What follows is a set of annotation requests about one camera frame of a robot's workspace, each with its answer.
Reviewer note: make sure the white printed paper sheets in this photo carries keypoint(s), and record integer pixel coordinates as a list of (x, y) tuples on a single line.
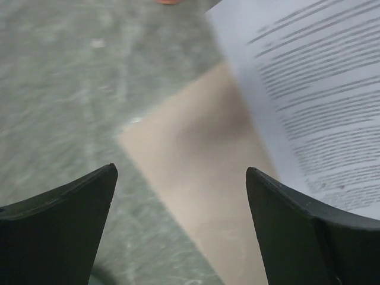
[(309, 74)]

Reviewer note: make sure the tan paper folder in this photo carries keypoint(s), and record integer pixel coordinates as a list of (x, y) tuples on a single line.
[(194, 150)]

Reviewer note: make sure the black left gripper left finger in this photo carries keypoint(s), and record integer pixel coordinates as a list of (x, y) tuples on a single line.
[(53, 237)]

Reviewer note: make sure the terracotta rectangular tray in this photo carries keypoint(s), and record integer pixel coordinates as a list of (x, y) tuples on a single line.
[(168, 2)]

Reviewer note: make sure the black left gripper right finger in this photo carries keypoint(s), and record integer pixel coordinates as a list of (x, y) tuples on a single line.
[(305, 241)]

